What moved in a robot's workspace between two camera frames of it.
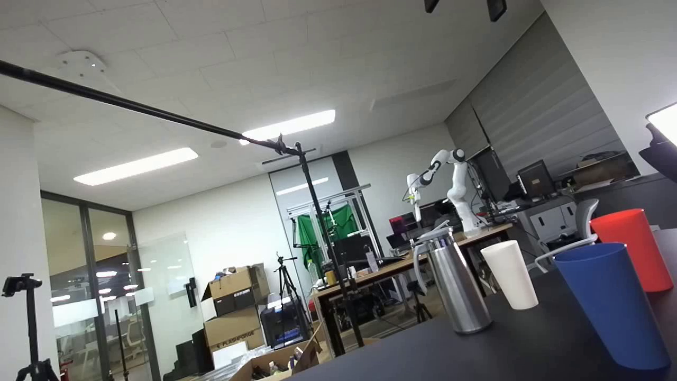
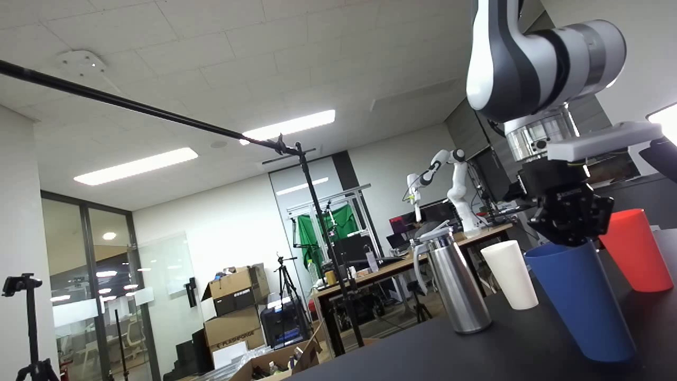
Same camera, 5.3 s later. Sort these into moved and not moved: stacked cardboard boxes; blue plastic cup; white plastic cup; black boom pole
Moved: blue plastic cup
Not moved: stacked cardboard boxes; white plastic cup; black boom pole
